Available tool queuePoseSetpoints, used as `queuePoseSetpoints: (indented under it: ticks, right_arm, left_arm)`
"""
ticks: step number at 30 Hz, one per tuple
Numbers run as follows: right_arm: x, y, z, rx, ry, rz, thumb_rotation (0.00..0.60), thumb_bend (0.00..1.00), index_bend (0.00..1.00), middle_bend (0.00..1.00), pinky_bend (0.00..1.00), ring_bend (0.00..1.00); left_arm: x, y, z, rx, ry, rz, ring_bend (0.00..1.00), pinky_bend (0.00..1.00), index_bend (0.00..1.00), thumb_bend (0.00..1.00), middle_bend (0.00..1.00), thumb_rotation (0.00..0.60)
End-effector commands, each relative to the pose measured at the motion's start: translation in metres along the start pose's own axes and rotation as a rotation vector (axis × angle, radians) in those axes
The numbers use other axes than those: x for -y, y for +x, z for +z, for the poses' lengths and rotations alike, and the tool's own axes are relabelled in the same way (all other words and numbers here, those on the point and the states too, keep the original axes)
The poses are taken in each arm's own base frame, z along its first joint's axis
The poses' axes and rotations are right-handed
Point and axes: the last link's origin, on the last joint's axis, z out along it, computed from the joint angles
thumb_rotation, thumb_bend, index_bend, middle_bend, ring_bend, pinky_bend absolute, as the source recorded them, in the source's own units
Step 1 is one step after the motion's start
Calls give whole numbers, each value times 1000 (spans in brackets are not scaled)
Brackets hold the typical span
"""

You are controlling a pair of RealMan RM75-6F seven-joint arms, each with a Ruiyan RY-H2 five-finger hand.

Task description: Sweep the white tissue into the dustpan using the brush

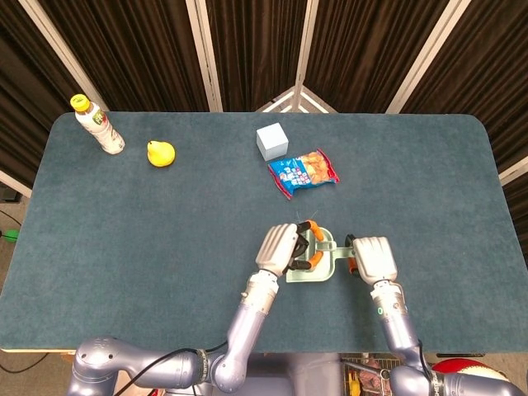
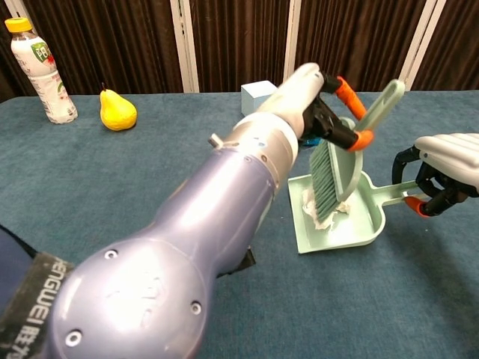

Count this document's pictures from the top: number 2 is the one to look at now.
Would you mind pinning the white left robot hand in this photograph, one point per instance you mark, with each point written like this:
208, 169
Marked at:
295, 97

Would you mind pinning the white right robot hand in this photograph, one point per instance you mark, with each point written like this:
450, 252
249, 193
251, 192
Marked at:
453, 157

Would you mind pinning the light green hand broom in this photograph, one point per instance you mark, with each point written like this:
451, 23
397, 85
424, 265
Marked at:
348, 172

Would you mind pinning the white tissue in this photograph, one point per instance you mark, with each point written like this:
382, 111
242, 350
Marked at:
308, 203

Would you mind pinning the light green plastic dustpan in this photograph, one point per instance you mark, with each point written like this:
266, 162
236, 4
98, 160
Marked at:
348, 232

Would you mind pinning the silver-purple left robot arm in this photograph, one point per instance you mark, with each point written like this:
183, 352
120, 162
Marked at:
187, 224

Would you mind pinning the pale grey-blue cube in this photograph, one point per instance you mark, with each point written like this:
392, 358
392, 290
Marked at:
254, 97

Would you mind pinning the blue and red chips bag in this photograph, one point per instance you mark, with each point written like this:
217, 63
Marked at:
308, 142

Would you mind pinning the brown curtain folding screen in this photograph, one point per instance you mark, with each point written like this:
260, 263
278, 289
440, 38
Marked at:
239, 37

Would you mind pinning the blue felt table cover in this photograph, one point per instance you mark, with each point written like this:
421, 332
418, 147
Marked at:
374, 299

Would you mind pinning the yellow pear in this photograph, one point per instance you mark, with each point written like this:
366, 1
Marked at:
118, 112

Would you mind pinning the white bottle with yellow cap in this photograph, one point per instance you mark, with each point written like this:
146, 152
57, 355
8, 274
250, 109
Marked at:
45, 82

